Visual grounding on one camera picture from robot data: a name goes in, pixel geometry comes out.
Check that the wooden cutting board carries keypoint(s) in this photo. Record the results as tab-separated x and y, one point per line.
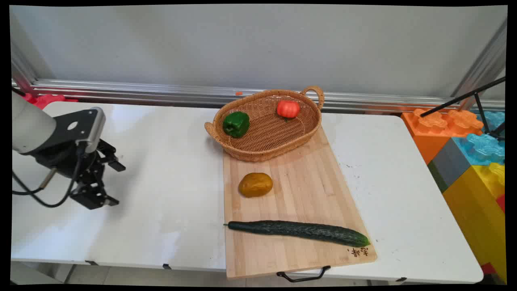
299	194

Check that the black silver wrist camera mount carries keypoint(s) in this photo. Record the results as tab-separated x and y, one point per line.
83	125

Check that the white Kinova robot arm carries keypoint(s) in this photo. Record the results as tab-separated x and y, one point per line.
31	123

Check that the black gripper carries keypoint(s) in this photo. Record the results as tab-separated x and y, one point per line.
64	159

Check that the dark green cucumber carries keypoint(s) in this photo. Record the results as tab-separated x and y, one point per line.
299	231

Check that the black tripod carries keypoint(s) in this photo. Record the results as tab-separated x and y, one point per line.
476	103

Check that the aluminium frame rail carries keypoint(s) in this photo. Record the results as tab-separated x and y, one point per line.
161	93

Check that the blue foam block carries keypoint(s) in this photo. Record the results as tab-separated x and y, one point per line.
486	147

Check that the orange foam block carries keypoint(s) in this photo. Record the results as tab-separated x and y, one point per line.
434	131

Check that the small red foam block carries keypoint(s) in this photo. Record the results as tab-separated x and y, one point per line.
488	268

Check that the brown potato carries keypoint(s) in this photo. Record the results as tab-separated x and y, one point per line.
255	185

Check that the grey foam block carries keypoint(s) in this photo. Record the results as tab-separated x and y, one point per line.
450	163

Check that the green bell pepper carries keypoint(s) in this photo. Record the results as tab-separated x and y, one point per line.
236	123

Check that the woven wicker basket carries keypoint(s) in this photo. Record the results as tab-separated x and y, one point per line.
266	135

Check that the red tomato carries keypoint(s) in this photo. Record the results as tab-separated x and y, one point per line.
288	108

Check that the slanted aluminium frame post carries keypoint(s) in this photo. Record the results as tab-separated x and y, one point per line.
482	64

